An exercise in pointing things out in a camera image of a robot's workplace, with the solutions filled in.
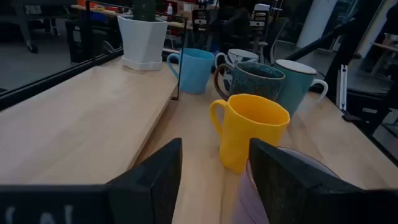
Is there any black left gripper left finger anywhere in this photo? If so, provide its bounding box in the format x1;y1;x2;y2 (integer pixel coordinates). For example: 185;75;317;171
106;138;183;224

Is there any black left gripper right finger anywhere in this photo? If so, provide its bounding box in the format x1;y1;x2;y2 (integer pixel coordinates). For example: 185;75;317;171
248;138;368;224

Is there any pale lavender mug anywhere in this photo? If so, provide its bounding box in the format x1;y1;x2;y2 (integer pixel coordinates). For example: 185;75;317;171
232;145;340;224

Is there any yellow mug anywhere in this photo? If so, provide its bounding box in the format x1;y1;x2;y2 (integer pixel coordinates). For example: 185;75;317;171
209;93;291;174

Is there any teal mug white handle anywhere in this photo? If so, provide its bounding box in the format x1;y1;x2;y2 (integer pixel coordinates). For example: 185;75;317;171
272;58;329;118

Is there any dark speckled glazed mug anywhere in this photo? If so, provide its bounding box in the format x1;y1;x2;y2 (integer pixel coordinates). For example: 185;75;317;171
213;61;286;102

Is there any light blue mug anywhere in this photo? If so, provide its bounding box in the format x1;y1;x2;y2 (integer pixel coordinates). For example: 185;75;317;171
166;48;215;95

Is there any white mug blue leaf pattern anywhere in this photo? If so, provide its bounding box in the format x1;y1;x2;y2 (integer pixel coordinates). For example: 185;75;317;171
214;49;259;91

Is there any white aluminium extrusion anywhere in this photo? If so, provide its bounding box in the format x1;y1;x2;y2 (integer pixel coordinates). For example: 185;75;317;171
336;64;349;111

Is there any white round column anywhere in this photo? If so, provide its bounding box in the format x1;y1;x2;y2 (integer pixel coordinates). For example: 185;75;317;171
296;0;338;49

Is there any black office chair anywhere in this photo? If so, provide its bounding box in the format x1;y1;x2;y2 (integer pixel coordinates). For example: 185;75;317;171
248;3;271;43
192;8;213;34

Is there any green cactus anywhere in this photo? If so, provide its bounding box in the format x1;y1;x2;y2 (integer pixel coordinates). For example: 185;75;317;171
132;0;157;22

